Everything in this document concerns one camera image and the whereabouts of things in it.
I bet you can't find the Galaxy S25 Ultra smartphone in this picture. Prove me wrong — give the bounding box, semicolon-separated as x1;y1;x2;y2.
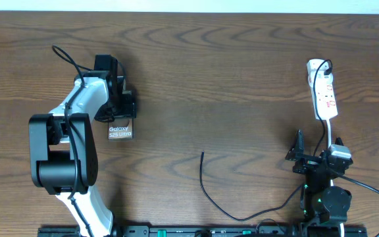
108;118;134;141

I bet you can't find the black USB charging cable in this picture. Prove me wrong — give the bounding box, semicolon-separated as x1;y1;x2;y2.
199;59;334;223

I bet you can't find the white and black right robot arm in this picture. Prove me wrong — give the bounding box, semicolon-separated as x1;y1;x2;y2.
285;130;353;236

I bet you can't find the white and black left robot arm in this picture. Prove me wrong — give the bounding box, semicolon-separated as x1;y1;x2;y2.
28;69;131;236

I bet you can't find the white power strip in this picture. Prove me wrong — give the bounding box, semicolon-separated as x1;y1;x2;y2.
307;59;338;120

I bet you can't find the white power strip cord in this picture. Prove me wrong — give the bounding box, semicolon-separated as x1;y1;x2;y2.
326;118;345;237

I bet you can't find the black mounting rail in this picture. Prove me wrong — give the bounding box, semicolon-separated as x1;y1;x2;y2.
37;224;368;237

